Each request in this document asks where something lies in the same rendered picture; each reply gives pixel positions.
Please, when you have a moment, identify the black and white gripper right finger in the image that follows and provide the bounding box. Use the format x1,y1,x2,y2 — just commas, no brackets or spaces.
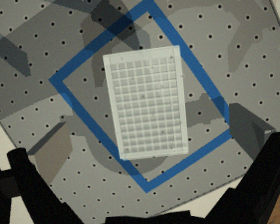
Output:
200,103,280,224

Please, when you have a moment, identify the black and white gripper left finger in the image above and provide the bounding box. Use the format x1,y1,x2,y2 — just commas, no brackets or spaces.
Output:
0,122,84,224

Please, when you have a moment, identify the blue tape outline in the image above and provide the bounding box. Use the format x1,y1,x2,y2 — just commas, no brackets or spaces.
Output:
48,0,232,193

